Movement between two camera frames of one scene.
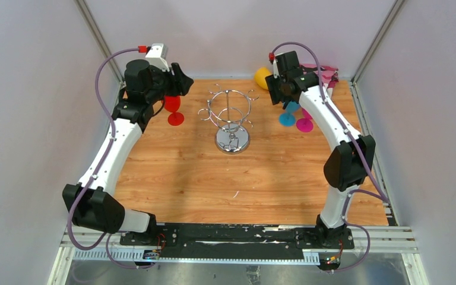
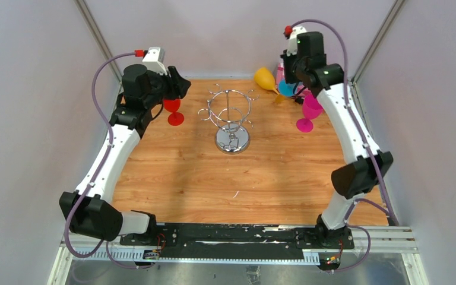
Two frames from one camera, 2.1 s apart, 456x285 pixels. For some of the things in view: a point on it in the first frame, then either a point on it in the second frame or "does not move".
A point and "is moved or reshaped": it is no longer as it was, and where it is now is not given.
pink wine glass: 305,124 does not move
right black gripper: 276,95 → 290,78
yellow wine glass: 260,75 does not move
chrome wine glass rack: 228,109 does not move
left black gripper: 183,82 does not move
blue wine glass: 288,119 is moved or reshaped
